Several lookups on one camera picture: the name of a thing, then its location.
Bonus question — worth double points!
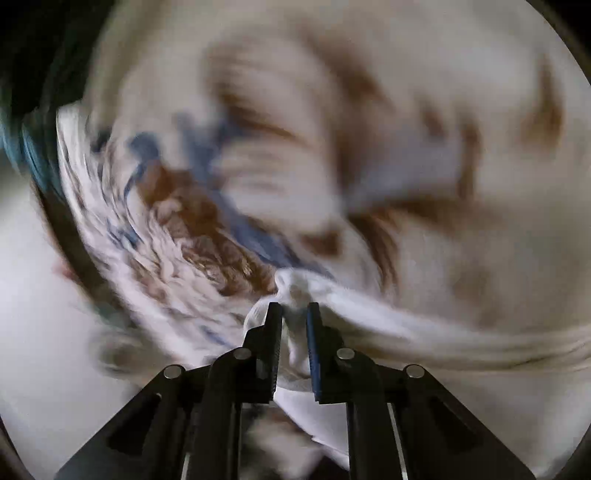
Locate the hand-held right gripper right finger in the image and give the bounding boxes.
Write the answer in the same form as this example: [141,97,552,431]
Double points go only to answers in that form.
[305,302,536,480]

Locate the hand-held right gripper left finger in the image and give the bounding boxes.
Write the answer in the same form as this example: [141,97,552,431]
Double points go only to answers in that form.
[53,302,284,480]

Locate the white pants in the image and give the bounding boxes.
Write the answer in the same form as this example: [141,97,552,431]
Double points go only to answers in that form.
[242,268,591,480]

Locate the floral blanket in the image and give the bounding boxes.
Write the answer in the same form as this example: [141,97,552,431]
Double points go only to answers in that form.
[55,0,591,384]

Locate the teal folded quilt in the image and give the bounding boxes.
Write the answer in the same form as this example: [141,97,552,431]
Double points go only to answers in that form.
[0,69,63,197]

